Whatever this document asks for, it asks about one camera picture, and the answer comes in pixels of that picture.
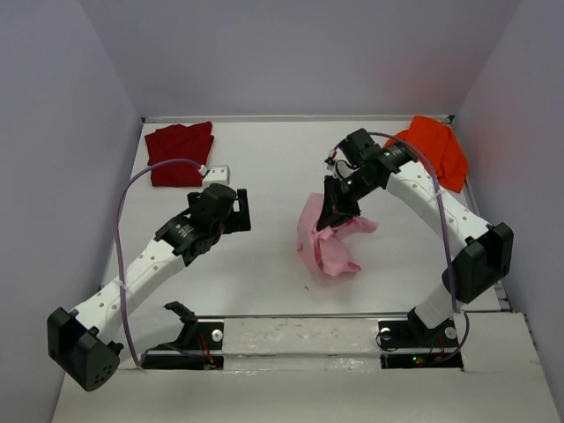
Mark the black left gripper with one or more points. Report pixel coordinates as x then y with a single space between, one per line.
241 210

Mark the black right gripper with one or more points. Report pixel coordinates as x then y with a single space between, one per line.
337 194

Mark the pink t shirt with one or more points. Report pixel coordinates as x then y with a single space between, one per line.
325 252

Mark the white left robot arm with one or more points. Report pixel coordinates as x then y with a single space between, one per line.
83 343

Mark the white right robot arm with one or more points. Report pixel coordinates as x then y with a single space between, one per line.
478 254

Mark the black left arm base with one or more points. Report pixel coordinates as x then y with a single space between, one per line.
180 340

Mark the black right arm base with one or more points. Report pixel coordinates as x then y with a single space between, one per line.
410 344

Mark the dark red folded t shirt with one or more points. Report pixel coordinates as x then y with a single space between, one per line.
178 141

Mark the orange t shirt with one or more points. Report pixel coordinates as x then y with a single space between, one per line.
439 145

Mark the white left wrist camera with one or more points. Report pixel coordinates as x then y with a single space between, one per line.
220 174

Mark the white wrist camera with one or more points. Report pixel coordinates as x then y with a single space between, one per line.
220 174
332 166

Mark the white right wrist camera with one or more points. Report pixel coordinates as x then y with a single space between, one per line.
332 166

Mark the aluminium table front rail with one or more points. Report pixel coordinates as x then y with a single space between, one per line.
401 315

